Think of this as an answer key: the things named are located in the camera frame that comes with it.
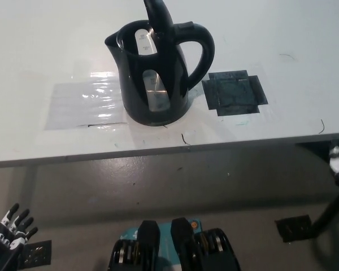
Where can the clear plastic sheet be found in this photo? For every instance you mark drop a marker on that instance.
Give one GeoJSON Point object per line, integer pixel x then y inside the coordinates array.
{"type": "Point", "coordinates": [82, 104]}

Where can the black tape patch on floor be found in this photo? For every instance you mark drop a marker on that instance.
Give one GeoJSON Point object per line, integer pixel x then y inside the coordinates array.
{"type": "Point", "coordinates": [38, 252]}
{"type": "Point", "coordinates": [293, 229]}

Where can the black tape patch on table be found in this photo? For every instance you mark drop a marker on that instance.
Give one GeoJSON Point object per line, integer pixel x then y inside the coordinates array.
{"type": "Point", "coordinates": [234, 93]}

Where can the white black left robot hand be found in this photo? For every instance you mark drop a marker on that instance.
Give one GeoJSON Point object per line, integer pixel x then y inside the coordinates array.
{"type": "Point", "coordinates": [5, 240]}

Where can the black electric kettle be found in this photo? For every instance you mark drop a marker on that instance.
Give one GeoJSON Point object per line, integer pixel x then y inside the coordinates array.
{"type": "Point", "coordinates": [135, 84]}

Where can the black table leg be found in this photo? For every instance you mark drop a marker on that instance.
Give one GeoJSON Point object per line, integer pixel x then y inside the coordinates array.
{"type": "Point", "coordinates": [329, 216]}

